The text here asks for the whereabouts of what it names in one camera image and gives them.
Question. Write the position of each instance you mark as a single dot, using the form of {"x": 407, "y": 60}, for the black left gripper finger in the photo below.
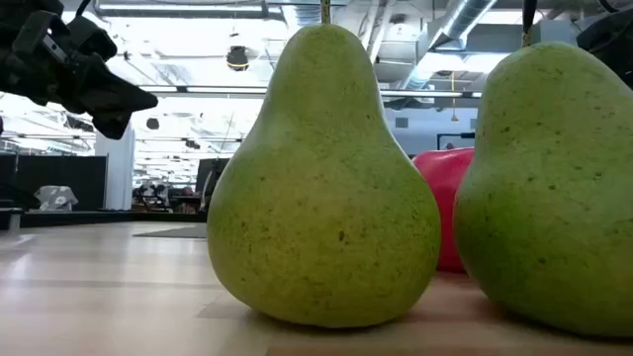
{"x": 109, "y": 96}
{"x": 114, "y": 126}

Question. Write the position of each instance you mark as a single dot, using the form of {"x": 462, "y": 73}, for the green apple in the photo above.
{"x": 321, "y": 198}
{"x": 549, "y": 198}

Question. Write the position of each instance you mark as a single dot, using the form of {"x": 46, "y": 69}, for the long ceiling light bar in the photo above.
{"x": 222, "y": 90}

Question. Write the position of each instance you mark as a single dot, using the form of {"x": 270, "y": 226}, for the dark grey mesh mat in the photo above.
{"x": 173, "y": 231}

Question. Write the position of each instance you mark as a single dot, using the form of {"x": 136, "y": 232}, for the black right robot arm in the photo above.
{"x": 613, "y": 44}

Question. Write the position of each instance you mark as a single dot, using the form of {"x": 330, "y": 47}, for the silver diagonal ceiling duct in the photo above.
{"x": 460, "y": 25}

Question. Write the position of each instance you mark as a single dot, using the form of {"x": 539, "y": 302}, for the black partition wall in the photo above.
{"x": 74, "y": 183}

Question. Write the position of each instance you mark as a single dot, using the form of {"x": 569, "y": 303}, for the hanging yellow pendant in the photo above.
{"x": 453, "y": 116}

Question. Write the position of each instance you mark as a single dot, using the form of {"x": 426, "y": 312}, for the chair with grey cloth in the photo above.
{"x": 57, "y": 198}

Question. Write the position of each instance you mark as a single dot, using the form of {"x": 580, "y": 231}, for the red apple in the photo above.
{"x": 442, "y": 198}

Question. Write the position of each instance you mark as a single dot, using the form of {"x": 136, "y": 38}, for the black aluminium table frame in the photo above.
{"x": 99, "y": 216}

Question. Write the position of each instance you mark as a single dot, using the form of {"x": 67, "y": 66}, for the black rectangular frame stand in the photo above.
{"x": 455, "y": 135}

